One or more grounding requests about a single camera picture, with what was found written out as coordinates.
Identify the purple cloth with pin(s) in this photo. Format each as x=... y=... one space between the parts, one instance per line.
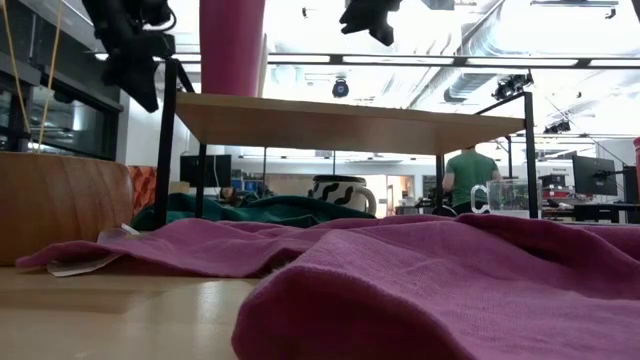
x=400 y=280

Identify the clear glass mug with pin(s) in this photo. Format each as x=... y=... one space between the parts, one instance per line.
x=515 y=200

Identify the red mug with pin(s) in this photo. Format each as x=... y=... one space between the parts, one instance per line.
x=637 y=165

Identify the black ceiling spotlight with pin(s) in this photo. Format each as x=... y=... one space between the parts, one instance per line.
x=557 y=127
x=510 y=87

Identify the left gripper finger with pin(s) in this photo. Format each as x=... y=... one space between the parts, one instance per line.
x=135 y=80

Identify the green cloth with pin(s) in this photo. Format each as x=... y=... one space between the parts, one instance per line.
x=280 y=210

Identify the magenta plastic cup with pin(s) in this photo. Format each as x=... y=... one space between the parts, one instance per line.
x=230 y=50

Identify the person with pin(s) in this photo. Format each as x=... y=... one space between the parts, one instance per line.
x=470 y=175

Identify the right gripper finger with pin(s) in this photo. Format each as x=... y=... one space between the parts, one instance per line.
x=356 y=17
x=385 y=20

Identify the wooden shelf with black frame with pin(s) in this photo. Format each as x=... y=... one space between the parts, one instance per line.
x=325 y=125

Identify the orange patterned glass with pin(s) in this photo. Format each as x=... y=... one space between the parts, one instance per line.
x=142 y=187

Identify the white mug with black squiggles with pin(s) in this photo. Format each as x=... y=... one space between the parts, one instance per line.
x=345 y=192

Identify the black computer monitor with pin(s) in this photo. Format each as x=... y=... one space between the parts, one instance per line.
x=631 y=185
x=595 y=175
x=217 y=170

